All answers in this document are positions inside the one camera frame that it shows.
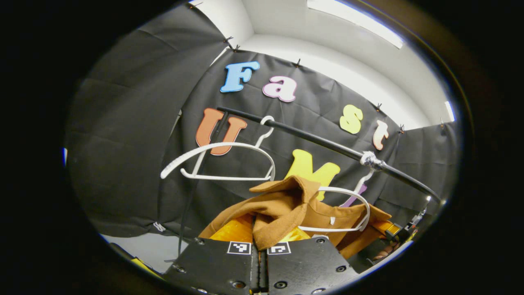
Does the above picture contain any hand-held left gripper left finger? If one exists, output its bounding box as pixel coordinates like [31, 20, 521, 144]
[163, 213, 260, 295]

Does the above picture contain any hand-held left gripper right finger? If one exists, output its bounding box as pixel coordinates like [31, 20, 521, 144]
[259, 227, 361, 295]

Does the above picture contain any black backdrop cloth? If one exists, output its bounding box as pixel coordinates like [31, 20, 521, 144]
[65, 2, 461, 246]

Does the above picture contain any black clothes rack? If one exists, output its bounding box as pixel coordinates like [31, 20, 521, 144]
[164, 107, 443, 263]

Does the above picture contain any brown jacket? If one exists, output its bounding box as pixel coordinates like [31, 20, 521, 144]
[199, 175, 393, 259]

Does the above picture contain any row of black clips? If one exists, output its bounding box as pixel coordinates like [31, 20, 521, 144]
[223, 36, 445, 134]

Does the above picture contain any white clothes hanger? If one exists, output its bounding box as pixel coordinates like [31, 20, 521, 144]
[298, 152, 385, 233]
[160, 116, 276, 182]

